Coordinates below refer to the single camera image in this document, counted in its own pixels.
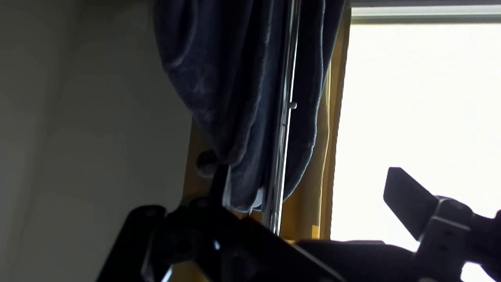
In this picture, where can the metal vertical pole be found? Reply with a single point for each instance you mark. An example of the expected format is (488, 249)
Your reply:
(283, 130)

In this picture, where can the white window blind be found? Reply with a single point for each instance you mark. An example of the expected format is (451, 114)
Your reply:
(416, 103)

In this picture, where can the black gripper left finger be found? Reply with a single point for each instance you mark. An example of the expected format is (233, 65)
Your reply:
(208, 244)

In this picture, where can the black cloth garment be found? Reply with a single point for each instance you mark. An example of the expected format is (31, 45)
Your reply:
(228, 78)

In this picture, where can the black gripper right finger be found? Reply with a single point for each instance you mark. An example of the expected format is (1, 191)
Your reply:
(443, 235)

